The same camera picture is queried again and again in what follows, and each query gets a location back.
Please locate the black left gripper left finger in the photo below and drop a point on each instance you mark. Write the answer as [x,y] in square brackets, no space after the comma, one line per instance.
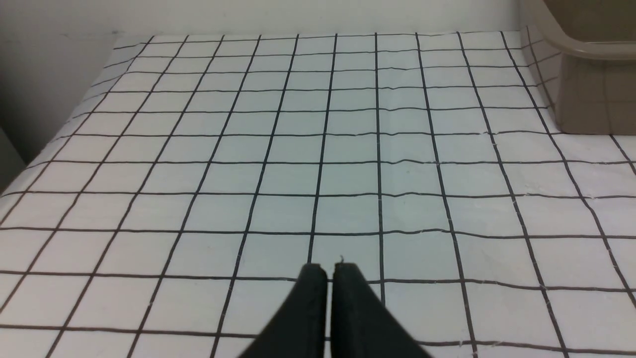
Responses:
[297,330]

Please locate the olive plastic storage bin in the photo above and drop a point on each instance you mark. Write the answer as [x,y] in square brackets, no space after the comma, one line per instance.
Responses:
[582,57]

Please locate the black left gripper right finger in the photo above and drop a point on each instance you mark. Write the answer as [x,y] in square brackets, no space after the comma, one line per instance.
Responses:
[361,327]

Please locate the white checkered tablecloth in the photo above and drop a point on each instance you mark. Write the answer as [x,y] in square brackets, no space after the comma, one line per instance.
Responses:
[172,212]

